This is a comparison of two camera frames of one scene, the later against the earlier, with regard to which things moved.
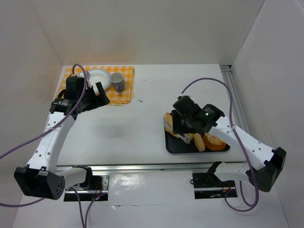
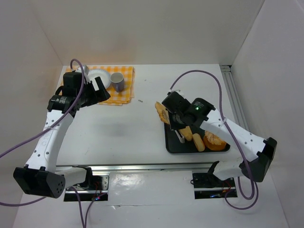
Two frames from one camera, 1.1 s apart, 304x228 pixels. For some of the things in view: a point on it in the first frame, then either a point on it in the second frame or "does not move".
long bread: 167,121 → 163,112
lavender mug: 118,80 does not move
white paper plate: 98,75 does not move
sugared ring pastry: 213,143 does not move
